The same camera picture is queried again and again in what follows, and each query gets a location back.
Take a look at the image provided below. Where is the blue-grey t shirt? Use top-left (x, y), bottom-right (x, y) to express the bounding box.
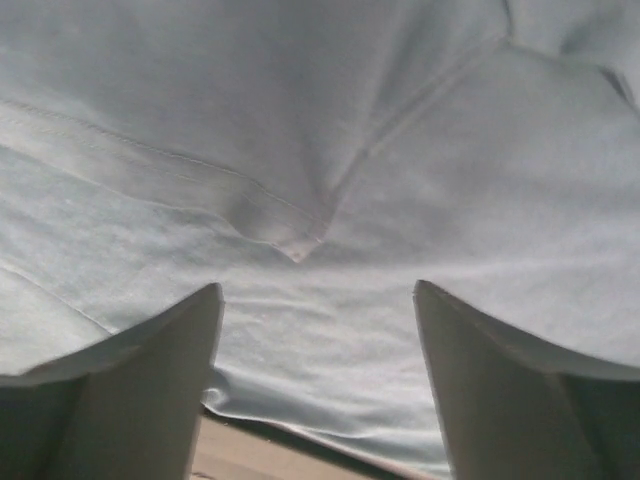
top-left (1, 1), bottom-right (639, 478)

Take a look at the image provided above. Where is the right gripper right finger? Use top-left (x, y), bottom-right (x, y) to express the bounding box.
top-left (414, 281), bottom-right (639, 479)

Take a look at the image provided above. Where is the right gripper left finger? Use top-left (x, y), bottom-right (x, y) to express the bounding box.
top-left (1, 284), bottom-right (223, 479)

